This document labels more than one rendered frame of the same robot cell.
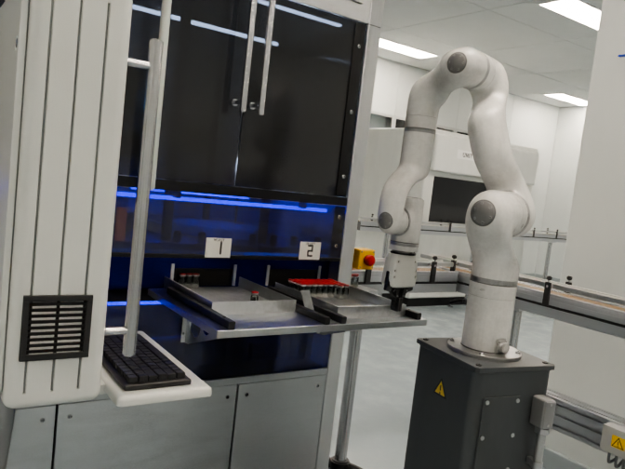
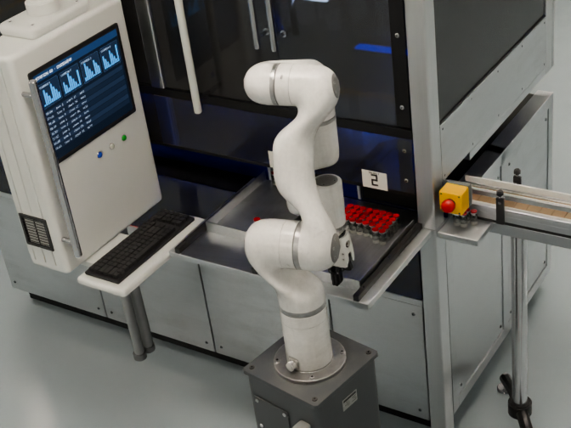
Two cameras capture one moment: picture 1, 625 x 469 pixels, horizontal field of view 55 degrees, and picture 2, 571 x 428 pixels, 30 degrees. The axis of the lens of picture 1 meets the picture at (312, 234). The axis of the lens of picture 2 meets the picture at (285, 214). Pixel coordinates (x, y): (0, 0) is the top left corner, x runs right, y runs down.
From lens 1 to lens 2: 3.02 m
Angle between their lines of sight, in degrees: 72
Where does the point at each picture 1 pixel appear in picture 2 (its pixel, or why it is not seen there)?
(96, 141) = (19, 140)
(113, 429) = (234, 278)
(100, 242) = (40, 194)
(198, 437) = not seen: hidden behind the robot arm
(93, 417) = not seen: hidden behind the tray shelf
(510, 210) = (252, 250)
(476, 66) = (251, 93)
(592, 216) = not seen: outside the picture
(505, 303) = (286, 329)
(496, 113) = (278, 143)
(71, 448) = (211, 279)
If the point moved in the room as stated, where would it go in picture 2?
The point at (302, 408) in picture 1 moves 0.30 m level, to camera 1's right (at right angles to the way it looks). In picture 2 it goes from (399, 328) to (446, 380)
